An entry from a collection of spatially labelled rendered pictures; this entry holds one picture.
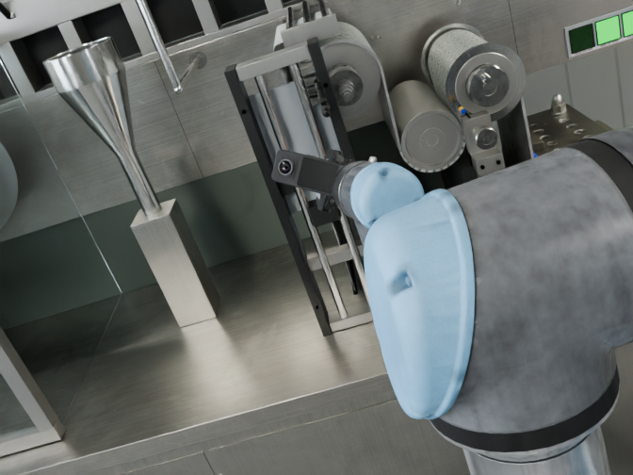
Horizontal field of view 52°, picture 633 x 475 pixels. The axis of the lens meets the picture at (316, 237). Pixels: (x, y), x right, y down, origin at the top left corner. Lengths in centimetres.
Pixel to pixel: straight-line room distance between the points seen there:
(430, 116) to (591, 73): 181
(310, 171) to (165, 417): 61
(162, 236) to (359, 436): 58
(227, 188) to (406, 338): 135
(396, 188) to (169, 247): 82
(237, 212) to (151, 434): 65
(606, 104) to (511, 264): 277
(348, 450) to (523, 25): 100
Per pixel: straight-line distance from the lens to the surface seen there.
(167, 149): 164
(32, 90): 169
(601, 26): 169
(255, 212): 168
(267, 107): 112
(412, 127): 128
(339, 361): 122
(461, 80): 126
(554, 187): 36
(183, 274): 147
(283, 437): 128
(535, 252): 34
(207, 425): 123
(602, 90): 307
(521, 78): 130
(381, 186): 69
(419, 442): 131
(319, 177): 88
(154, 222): 142
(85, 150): 169
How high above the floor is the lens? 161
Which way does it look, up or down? 25 degrees down
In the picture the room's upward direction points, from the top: 20 degrees counter-clockwise
